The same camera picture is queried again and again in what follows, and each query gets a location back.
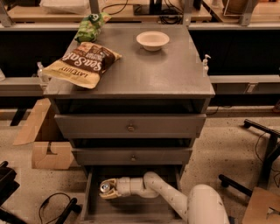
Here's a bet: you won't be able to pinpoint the black chair base left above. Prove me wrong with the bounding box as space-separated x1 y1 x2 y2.
0 161 81 224

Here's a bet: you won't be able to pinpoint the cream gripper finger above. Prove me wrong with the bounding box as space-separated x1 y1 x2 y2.
106 178 116 188
100 189 120 200

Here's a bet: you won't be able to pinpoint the black floor cable left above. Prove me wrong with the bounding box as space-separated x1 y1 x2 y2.
38 192 73 224

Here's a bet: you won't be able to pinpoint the black chair base right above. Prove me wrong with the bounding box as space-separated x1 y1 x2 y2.
219 118 280 197

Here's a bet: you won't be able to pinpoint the clear bottle left of cabinet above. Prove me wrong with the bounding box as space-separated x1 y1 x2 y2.
37 62 49 84

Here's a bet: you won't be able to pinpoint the white bag on back desk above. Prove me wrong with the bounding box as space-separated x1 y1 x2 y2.
39 0 90 15

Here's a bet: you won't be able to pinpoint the black chair base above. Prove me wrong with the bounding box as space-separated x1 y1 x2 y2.
0 161 81 224
219 118 280 197

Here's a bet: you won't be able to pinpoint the grey top drawer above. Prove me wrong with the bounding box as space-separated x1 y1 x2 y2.
54 115 206 139

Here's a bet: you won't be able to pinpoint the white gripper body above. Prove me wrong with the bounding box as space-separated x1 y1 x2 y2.
116 177 144 197

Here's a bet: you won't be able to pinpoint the grey middle drawer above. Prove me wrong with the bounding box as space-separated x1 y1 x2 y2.
72 148 193 165

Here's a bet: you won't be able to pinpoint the black cables on back desk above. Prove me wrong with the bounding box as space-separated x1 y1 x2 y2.
101 0 185 25

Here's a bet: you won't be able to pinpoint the white paper bowl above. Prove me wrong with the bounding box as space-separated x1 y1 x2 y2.
136 31 170 52

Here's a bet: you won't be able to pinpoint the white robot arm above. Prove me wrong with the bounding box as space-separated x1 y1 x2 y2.
100 171 230 224

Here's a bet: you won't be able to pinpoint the silver blue redbull can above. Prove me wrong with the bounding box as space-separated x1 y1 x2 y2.
100 182 111 193

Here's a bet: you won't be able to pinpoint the yellow brown sea salt chip bag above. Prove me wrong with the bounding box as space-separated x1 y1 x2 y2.
42 42 122 89

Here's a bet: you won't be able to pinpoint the grey open bottom drawer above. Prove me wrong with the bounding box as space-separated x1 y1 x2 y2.
80 165 181 224

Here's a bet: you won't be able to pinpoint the green snack bag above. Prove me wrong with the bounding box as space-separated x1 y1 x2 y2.
74 12 111 43

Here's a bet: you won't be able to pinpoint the small pump sanitizer bottle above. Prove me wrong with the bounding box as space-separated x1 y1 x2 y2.
202 54 211 76

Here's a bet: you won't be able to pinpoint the cardboard box pieces left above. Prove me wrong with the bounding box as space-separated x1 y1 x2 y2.
13 98 76 170

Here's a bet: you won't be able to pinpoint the cardboard piece bottom right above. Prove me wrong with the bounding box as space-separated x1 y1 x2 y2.
241 187 280 224

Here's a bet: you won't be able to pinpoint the grey wooden drawer cabinet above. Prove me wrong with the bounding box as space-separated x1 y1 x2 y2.
43 24 216 224

